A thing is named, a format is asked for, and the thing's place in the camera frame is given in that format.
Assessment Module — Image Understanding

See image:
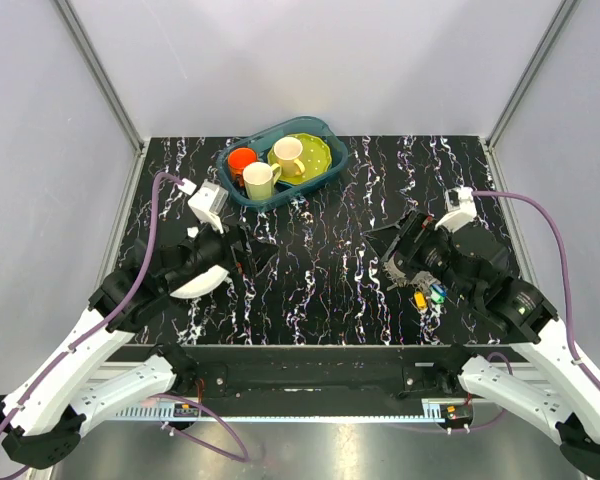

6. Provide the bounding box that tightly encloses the orange mug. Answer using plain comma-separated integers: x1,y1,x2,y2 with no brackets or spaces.
227,147,258,187

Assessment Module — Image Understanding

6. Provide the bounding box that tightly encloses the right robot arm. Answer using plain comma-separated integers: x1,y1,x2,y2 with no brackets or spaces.
364,211,600,479

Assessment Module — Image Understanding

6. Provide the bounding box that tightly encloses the teal plastic tray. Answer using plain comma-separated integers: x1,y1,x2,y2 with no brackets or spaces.
217,116,349,212

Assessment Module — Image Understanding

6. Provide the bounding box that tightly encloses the green key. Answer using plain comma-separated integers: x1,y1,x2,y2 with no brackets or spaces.
430,289,446,304

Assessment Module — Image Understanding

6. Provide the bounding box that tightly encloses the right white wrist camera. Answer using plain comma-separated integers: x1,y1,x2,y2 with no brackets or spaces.
435,186,477,233

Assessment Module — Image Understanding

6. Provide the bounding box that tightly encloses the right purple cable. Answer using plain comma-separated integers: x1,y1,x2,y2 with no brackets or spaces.
389,189,600,435

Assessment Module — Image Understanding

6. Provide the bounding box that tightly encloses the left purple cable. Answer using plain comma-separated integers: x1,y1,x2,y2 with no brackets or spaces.
0,172,254,480

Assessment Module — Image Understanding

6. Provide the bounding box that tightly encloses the cream mug on plate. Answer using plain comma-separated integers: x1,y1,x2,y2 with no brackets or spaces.
268,136,306,177

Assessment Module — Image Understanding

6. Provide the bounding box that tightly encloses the purple cable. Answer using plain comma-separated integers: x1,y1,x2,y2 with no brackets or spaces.
0,172,254,480
389,189,600,435

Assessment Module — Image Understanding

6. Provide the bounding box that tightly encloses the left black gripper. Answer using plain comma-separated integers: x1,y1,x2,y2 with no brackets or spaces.
163,210,280,294

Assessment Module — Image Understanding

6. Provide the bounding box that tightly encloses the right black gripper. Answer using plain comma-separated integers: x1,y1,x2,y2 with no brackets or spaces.
360,206,477,303

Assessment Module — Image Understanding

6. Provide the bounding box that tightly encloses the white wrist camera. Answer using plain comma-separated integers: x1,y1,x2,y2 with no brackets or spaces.
435,186,477,233
177,179,228,234

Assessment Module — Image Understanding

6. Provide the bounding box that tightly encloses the cream mug front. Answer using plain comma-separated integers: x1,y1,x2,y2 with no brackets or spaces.
242,162,282,201

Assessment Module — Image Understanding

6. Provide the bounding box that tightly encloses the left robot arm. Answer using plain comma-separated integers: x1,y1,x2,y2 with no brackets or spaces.
0,224,277,470

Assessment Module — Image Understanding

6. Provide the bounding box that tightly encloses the black base bar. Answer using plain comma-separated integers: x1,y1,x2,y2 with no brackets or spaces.
99,342,536,420

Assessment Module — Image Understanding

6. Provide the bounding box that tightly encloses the white round plate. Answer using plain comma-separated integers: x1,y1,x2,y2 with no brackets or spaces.
170,265,229,300

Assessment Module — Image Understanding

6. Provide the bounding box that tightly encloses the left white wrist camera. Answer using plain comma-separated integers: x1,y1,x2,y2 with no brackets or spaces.
177,179,228,234

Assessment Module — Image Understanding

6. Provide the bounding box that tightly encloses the metal keyring disc with rings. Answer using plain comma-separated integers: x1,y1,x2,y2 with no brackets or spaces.
383,262,436,290

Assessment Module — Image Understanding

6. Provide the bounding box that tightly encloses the yellow key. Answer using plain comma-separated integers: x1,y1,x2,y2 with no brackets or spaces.
413,291,429,312

